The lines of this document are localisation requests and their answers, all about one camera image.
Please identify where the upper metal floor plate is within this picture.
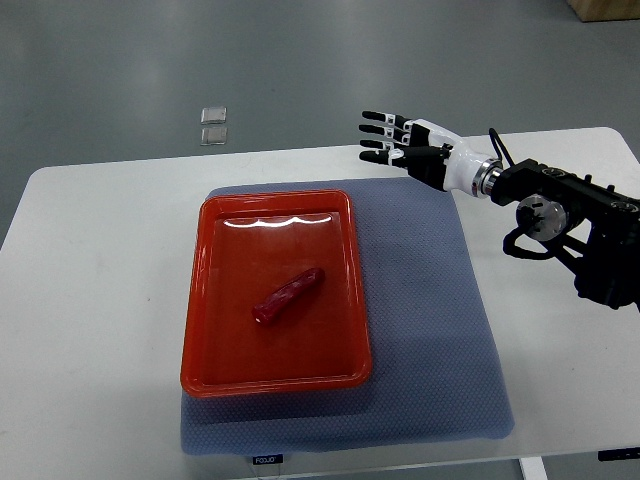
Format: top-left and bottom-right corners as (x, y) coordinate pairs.
(200, 106), (227, 125)

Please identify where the black table control panel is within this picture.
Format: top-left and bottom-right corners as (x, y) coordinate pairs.
(597, 447), (640, 462)

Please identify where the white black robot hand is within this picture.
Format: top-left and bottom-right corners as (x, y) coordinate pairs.
(359, 110), (500, 195)

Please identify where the red plastic tray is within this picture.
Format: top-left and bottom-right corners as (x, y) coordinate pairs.
(180, 189), (372, 399)

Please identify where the white table leg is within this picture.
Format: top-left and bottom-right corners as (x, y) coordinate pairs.
(519, 456), (548, 480)

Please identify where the lower metal floor plate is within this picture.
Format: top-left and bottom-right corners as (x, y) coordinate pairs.
(200, 126), (228, 146)

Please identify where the black table label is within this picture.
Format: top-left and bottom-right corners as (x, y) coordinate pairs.
(252, 454), (284, 466)

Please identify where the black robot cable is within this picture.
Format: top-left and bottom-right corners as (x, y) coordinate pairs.
(488, 127), (561, 260)

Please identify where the red pepper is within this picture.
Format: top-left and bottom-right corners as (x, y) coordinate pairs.
(252, 267), (325, 325)

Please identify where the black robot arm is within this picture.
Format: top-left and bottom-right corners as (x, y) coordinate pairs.
(359, 110), (639, 309)

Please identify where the wooden box corner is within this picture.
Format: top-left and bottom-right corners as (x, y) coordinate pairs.
(567, 0), (640, 22)

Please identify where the metal floor plate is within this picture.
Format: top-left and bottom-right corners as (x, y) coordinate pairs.
(200, 126), (228, 146)
(200, 106), (227, 125)

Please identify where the blue-grey foam mat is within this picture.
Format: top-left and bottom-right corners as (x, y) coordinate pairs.
(181, 177), (514, 456)

